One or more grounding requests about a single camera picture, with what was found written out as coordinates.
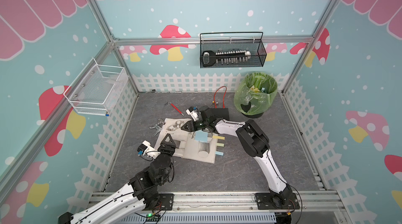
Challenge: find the sketch drawing book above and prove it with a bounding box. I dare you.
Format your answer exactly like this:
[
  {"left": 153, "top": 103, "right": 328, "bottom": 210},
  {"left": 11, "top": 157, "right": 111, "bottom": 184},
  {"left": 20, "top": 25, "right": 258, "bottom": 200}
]
[{"left": 155, "top": 118, "right": 218, "bottom": 164}]

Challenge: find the yellow sticky note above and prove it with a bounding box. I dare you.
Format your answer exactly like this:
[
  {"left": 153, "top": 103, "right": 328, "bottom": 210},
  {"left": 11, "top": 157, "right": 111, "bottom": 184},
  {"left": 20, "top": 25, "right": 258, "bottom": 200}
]
[{"left": 212, "top": 135, "right": 225, "bottom": 140}]

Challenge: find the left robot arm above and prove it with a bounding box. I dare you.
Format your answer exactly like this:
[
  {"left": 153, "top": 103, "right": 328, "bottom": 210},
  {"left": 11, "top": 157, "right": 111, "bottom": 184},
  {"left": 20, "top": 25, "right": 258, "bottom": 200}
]
[{"left": 58, "top": 134, "right": 176, "bottom": 224}]

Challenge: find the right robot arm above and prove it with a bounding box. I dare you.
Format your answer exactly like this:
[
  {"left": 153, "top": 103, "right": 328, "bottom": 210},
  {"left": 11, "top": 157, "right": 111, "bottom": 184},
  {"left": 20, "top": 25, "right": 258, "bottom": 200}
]
[{"left": 181, "top": 107, "right": 293, "bottom": 208}]

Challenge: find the small metal clamp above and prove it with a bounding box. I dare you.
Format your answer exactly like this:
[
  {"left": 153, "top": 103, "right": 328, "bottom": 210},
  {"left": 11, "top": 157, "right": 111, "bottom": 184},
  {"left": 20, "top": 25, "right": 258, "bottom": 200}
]
[{"left": 149, "top": 118, "right": 165, "bottom": 136}]

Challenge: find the black flat box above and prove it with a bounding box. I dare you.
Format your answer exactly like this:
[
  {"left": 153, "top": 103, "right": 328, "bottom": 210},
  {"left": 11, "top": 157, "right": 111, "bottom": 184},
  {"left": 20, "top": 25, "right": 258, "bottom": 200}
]
[{"left": 210, "top": 108, "right": 230, "bottom": 120}]

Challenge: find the green bagged trash bin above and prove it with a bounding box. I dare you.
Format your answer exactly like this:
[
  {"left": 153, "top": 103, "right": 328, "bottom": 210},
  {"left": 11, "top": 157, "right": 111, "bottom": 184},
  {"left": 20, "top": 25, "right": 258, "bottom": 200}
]
[{"left": 234, "top": 72, "right": 278, "bottom": 119}]

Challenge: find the black socket bit holder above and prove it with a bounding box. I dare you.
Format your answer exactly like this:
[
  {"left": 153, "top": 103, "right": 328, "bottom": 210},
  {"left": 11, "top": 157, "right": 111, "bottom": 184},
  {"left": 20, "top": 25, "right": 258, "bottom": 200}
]
[{"left": 200, "top": 50, "right": 251, "bottom": 67}]

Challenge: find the green circuit board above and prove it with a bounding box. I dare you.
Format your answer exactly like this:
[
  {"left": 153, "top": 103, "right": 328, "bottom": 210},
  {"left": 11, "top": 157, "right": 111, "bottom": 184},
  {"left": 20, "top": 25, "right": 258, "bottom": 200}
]
[{"left": 146, "top": 213, "right": 161, "bottom": 223}]

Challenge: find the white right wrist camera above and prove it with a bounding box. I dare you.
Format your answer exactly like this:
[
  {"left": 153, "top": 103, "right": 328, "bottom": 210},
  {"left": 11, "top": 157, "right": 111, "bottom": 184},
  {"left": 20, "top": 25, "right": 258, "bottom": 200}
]
[{"left": 186, "top": 107, "right": 200, "bottom": 121}]

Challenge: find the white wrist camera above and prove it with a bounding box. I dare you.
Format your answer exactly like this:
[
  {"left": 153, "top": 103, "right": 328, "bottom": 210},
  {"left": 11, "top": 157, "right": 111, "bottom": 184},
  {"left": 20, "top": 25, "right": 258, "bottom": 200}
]
[
  {"left": 137, "top": 141, "right": 152, "bottom": 157},
  {"left": 186, "top": 107, "right": 200, "bottom": 121}
]

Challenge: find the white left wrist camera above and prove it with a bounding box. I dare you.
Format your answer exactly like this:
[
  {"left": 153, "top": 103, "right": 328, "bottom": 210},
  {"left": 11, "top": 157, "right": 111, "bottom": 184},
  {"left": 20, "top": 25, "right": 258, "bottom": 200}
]
[{"left": 137, "top": 141, "right": 152, "bottom": 157}]

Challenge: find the red handled tool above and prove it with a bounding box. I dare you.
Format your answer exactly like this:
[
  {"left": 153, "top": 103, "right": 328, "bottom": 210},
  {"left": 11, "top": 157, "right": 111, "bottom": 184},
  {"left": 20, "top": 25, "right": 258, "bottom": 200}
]
[{"left": 164, "top": 102, "right": 184, "bottom": 117}]

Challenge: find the red cable loop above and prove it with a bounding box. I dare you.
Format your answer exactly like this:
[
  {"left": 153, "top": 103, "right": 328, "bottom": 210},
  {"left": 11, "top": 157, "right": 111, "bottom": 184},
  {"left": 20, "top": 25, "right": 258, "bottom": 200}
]
[{"left": 213, "top": 85, "right": 228, "bottom": 109}]

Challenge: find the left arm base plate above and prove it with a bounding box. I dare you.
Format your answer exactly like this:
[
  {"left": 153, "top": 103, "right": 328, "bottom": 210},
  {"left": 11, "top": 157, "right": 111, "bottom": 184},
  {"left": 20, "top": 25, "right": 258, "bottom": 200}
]
[{"left": 144, "top": 193, "right": 174, "bottom": 211}]

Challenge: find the black wire wall basket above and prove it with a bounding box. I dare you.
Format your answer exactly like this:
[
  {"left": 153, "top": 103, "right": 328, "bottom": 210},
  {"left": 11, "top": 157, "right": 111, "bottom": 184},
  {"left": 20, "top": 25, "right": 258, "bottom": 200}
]
[{"left": 200, "top": 32, "right": 267, "bottom": 69}]

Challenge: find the white wire wall basket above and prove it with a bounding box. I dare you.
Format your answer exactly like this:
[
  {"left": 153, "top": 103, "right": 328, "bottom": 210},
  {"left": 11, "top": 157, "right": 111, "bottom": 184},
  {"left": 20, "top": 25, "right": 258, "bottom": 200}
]
[{"left": 63, "top": 58, "right": 128, "bottom": 117}]

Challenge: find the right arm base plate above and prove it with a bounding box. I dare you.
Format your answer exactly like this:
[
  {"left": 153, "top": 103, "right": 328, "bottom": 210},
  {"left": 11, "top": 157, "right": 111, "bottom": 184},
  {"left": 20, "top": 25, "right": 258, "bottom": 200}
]
[{"left": 254, "top": 193, "right": 300, "bottom": 211}]

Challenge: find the grey slotted cable duct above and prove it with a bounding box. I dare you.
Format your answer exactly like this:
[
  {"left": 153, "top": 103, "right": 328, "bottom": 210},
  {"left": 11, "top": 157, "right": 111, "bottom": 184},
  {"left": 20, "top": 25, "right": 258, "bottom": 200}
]
[{"left": 117, "top": 212, "right": 277, "bottom": 224}]

